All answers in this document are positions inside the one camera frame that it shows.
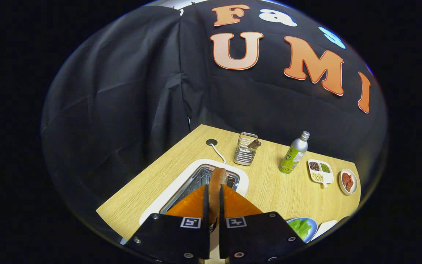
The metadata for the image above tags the silver bottle green label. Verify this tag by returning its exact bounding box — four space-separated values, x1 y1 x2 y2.
279 131 310 174

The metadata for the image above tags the white round plate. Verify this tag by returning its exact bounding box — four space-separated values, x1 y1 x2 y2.
338 168 358 195

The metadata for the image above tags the wire mesh basket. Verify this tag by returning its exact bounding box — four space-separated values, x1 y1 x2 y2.
234 132 259 166

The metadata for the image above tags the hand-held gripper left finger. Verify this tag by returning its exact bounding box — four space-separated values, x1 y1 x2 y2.
125 184 211 264

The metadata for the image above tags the white toaster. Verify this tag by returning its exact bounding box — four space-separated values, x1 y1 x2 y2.
120 159 249 245

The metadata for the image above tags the white divided dish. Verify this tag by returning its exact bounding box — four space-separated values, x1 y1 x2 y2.
308 159 334 187

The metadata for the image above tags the white toaster cable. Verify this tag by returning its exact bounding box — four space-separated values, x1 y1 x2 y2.
210 143 227 164

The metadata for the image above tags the green lettuce leaf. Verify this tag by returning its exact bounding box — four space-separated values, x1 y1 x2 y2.
288 219 312 239

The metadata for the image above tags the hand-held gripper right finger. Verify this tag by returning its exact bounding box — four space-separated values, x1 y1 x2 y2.
218 184 307 264

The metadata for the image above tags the blue round plate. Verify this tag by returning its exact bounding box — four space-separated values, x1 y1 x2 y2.
286 217 318 243

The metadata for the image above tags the toasted bread slice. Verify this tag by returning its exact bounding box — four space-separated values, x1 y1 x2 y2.
208 168 228 224

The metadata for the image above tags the white rectangular plate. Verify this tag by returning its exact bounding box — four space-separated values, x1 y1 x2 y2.
312 220 338 241

